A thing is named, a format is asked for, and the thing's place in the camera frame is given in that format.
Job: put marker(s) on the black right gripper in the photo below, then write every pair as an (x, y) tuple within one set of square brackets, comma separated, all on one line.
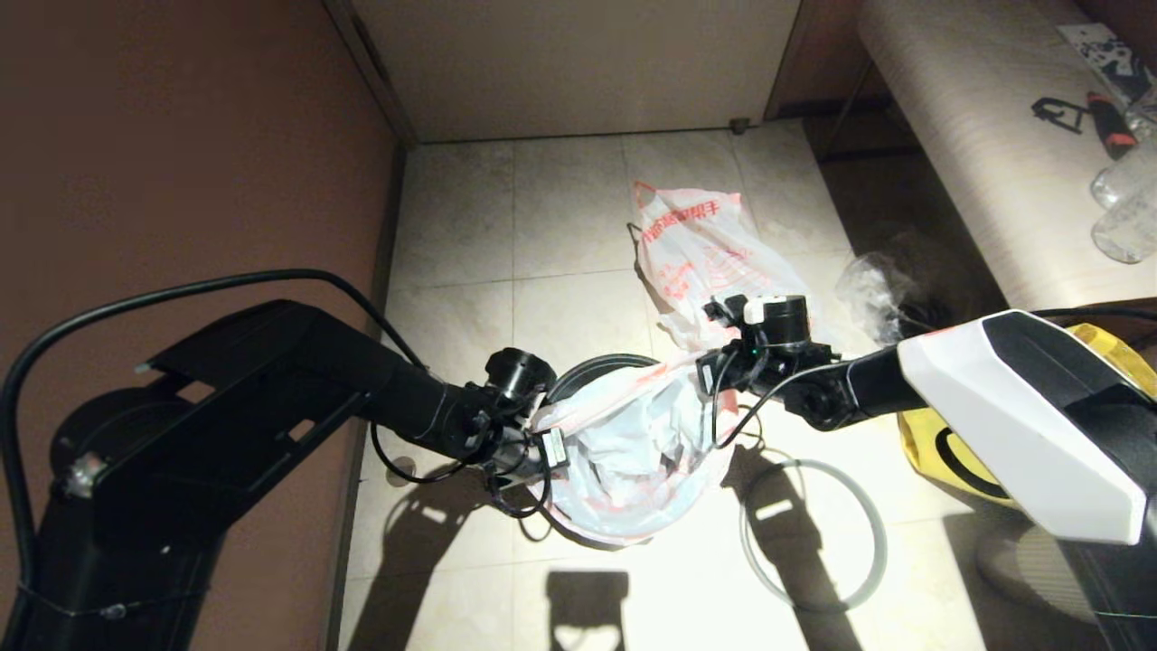
[(768, 366)]

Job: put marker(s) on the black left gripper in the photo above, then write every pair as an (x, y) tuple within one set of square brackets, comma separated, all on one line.
[(515, 443)]

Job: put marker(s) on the white plastic bag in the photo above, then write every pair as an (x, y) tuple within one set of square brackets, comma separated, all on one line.
[(633, 452)]

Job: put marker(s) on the white red-printed trash bag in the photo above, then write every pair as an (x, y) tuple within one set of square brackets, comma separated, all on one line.
[(696, 244)]

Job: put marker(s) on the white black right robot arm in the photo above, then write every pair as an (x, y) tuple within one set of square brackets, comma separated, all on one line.
[(994, 416)]

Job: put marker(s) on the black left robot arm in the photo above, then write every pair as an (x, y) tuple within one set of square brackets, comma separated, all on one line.
[(199, 452)]

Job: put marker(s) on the black round trash bin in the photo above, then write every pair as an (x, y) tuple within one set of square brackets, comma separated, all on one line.
[(587, 371)]

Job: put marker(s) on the crumpled clear plastic bag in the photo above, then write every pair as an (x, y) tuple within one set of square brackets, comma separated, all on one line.
[(872, 285)]

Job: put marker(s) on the yellow fabric tote bag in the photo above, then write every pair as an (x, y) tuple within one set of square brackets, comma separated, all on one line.
[(958, 452)]

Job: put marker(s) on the round metal floor drain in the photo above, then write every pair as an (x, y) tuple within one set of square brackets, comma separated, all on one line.
[(399, 470)]

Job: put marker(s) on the small metal door stop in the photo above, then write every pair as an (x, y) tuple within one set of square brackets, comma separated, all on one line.
[(738, 126)]

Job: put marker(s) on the beige wood-grain table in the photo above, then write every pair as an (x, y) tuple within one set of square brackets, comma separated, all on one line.
[(976, 136)]

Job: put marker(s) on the beige ribbed stool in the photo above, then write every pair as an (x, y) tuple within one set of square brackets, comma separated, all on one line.
[(1039, 570)]

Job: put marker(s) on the white door panel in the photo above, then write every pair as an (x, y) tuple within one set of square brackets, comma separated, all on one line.
[(578, 63)]

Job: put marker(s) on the black metal clip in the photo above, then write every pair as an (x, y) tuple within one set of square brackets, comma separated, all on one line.
[(1048, 112)]

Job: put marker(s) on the clear plastic bottle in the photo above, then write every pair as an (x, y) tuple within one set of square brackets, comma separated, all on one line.
[(1132, 229), (1121, 183)]

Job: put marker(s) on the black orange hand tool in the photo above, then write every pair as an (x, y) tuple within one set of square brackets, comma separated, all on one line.
[(1112, 127)]

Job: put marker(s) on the blue white printed paper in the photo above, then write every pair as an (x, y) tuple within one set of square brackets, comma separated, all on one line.
[(1110, 61)]

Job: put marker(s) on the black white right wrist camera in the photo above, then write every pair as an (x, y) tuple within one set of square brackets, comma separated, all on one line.
[(768, 318)]

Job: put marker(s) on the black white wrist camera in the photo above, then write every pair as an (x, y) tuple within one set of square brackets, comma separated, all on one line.
[(520, 375), (768, 318)]

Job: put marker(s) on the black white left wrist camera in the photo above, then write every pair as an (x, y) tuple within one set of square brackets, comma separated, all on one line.
[(520, 375)]

